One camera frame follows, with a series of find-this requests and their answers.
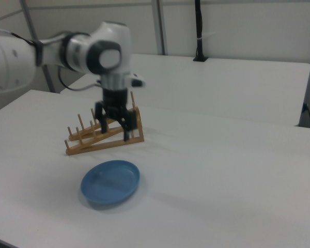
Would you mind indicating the blue plastic plate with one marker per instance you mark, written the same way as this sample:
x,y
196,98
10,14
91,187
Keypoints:
x,y
111,180

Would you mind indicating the wooden plate rack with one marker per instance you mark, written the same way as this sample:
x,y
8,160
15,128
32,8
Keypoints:
x,y
80,150

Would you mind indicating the white desk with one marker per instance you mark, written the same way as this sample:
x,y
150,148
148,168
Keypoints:
x,y
222,85

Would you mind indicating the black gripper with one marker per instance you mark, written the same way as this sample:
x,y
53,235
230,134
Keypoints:
x,y
115,102

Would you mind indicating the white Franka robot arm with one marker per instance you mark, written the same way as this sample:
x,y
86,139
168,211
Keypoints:
x,y
75,51

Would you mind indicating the black pole with base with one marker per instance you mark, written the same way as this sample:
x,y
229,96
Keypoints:
x,y
199,25

